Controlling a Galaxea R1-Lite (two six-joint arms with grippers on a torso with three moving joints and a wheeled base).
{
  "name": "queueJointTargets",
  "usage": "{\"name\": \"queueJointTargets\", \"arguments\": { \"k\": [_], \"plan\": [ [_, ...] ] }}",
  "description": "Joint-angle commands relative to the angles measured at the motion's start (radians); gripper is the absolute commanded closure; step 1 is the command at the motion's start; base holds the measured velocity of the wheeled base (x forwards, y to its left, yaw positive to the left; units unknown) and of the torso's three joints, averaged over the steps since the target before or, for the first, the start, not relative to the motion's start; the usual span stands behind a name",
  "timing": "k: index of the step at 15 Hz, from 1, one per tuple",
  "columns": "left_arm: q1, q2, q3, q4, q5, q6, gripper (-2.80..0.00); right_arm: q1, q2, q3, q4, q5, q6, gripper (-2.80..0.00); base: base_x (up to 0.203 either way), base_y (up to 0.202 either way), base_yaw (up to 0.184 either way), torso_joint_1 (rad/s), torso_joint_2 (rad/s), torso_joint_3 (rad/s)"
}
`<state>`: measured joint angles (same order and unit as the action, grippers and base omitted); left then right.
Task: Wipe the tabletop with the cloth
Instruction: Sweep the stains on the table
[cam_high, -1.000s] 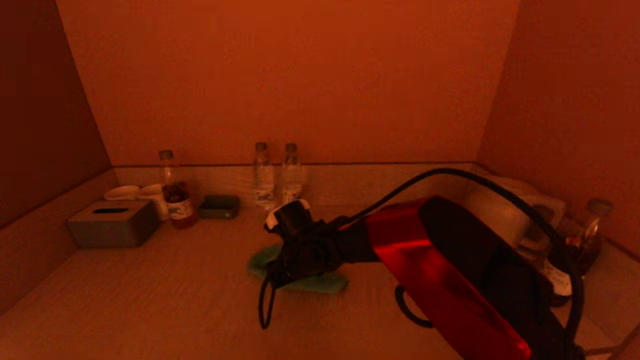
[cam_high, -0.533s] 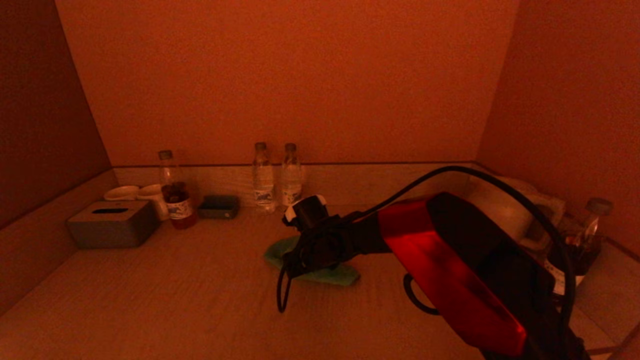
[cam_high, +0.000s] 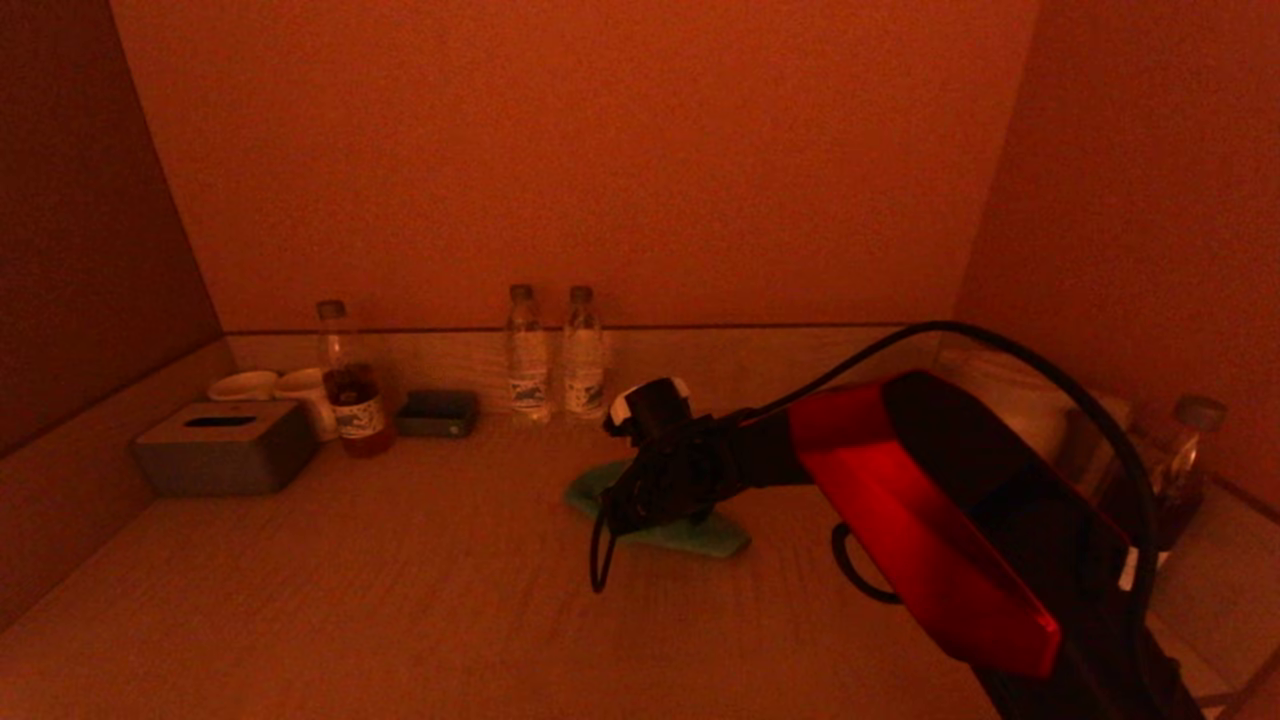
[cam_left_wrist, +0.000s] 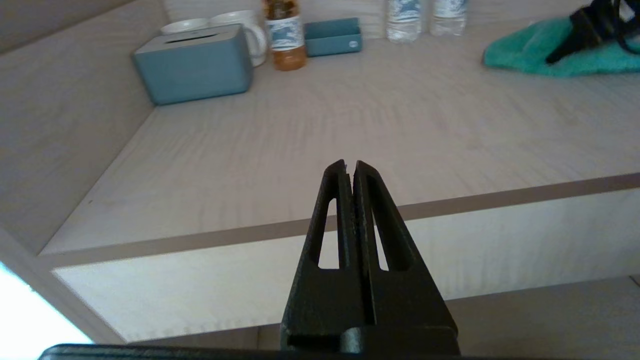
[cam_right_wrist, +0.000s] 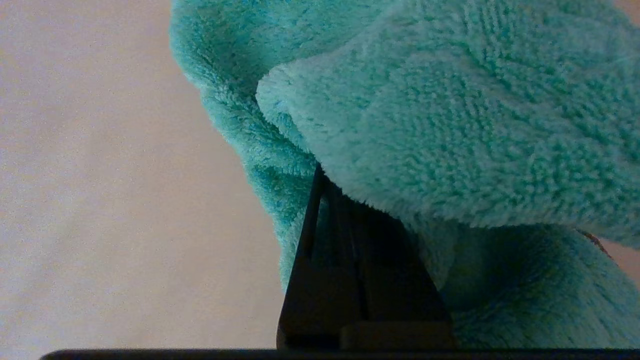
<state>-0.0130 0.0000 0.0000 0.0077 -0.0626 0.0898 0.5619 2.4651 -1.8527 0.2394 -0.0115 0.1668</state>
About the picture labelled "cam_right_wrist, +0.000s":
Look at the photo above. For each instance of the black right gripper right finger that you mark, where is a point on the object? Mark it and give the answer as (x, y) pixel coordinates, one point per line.
(400, 300)

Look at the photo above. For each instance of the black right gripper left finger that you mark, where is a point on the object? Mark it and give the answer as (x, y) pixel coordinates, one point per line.
(320, 300)

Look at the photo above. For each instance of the teal microfibre cloth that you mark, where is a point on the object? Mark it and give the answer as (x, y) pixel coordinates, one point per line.
(450, 125)

